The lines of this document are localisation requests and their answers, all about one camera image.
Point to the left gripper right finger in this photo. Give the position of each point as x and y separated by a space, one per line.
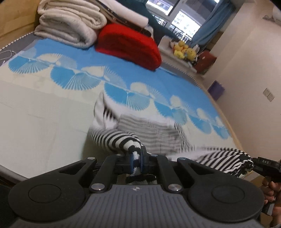
215 195

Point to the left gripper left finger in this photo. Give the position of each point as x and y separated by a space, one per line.
54 195

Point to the black white striped shirt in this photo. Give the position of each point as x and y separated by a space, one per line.
116 129

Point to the person right hand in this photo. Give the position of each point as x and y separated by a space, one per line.
271 192

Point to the purple box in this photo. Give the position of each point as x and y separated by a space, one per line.
216 90

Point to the blue white patterned bedsheet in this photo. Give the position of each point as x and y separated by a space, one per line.
48 92

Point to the dark red patterned bag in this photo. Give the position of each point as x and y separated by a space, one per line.
205 60

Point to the yellow plush toys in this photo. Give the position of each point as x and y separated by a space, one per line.
182 51

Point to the blue curtain right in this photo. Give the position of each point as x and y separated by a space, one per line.
213 23

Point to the red folded blanket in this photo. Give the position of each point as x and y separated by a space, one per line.
123 42

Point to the cream folded blanket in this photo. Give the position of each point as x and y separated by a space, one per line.
74 23

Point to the wooden headboard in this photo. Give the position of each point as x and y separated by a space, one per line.
17 19

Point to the white folded bedding stack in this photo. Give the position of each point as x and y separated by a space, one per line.
119 14

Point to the wall socket plate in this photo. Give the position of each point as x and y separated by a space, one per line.
268 94

